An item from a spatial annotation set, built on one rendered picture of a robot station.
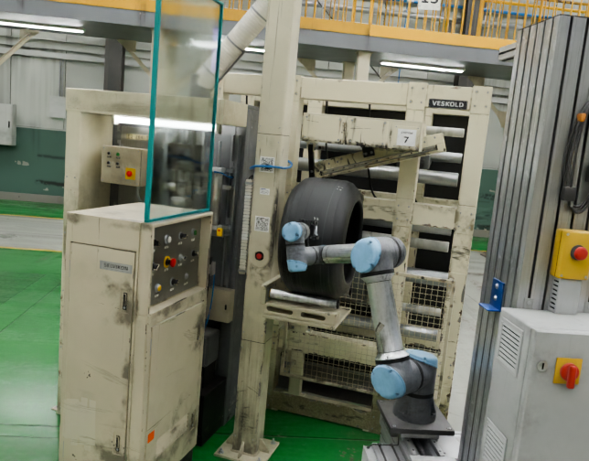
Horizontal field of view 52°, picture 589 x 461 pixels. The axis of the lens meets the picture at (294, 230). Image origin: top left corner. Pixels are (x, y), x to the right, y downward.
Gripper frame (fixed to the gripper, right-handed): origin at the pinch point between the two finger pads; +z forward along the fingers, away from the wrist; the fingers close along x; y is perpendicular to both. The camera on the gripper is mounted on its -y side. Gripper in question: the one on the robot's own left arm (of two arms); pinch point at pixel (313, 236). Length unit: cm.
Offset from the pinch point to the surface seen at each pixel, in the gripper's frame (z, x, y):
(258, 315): 27, 30, -44
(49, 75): 695, 737, 205
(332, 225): 2.7, -7.3, 5.9
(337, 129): 41, 5, 54
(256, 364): 30, 29, -69
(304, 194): 8.6, 9.1, 18.2
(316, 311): 15.8, -2.2, -35.0
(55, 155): 713, 718, 56
